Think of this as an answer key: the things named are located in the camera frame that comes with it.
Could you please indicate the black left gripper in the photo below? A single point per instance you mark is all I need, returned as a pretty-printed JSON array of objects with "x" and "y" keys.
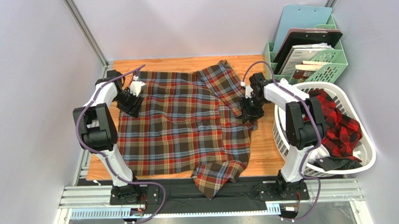
[{"x": 132, "y": 109}]

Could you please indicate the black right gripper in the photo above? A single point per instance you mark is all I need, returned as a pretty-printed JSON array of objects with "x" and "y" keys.
[{"x": 249, "y": 113}]

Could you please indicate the brown blue red plaid shirt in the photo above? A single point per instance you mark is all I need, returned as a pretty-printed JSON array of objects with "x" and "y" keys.
[{"x": 188, "y": 122}]

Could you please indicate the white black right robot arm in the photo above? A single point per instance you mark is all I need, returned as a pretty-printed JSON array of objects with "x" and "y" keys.
[{"x": 305, "y": 123}]

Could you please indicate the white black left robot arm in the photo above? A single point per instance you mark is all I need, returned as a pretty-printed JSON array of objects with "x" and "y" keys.
[{"x": 95, "y": 128}]

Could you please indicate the red white book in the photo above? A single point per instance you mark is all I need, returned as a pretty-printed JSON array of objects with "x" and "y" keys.
[{"x": 305, "y": 70}]

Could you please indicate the white manual booklet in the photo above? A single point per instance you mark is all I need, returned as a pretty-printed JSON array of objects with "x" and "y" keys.
[{"x": 298, "y": 53}]

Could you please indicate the white shirt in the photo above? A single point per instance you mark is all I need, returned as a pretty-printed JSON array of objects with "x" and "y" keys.
[{"x": 318, "y": 153}]

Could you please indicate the black clipboard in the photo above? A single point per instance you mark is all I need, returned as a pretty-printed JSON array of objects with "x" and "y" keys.
[{"x": 331, "y": 37}]

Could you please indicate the green plastic file organizer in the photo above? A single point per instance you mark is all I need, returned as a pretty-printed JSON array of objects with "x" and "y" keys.
[{"x": 336, "y": 59}]

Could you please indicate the pink clipboard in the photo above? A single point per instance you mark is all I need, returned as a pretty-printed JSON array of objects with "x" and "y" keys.
[{"x": 310, "y": 30}]

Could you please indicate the dark grey garment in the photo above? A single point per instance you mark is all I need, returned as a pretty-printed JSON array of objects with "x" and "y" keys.
[{"x": 334, "y": 163}]

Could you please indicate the red black checked shirt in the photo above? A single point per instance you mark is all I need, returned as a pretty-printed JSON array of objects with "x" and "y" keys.
[{"x": 343, "y": 132}]

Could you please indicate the light blue clipboard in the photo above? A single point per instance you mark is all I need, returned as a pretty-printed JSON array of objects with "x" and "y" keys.
[{"x": 299, "y": 16}]

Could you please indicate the white laundry basket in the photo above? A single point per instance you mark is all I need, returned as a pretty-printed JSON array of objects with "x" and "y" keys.
[{"x": 364, "y": 150}]

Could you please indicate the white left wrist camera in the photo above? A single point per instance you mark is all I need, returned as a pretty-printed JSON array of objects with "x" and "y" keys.
[{"x": 136, "y": 86}]

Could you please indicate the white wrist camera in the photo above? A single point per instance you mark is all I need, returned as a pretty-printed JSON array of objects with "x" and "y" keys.
[
  {"x": 136, "y": 86},
  {"x": 247, "y": 89}
]

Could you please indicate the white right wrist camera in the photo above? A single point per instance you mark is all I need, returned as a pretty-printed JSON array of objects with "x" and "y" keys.
[{"x": 247, "y": 89}]

